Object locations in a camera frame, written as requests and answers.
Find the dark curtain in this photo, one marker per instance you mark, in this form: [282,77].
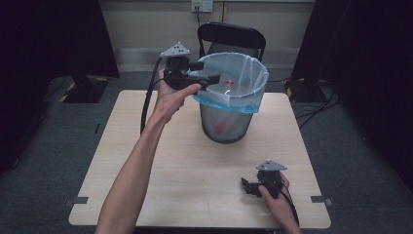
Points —
[367,65]
[48,48]

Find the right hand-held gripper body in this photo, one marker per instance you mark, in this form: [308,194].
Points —
[271,182]

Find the person's left hand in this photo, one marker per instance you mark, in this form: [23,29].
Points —
[168,102]

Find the white wall socket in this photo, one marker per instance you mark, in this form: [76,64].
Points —
[202,5]

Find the black folding chair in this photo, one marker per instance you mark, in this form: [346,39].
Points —
[232,34]

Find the translucent blue bin liner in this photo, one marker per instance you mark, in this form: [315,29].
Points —
[246,81]

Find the black mesh trash bin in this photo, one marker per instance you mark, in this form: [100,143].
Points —
[233,126]

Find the black stand base striped tape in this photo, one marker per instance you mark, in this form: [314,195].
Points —
[82,89]
[300,91]

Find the person's right hand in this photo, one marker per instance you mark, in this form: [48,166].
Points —
[279,208]

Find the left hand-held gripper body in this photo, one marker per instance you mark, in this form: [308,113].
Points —
[177,73]

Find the clear plastic bottle red label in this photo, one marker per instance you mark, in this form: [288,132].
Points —
[221,128]

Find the grey tape strip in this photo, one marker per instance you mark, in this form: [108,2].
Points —
[78,200]
[319,199]

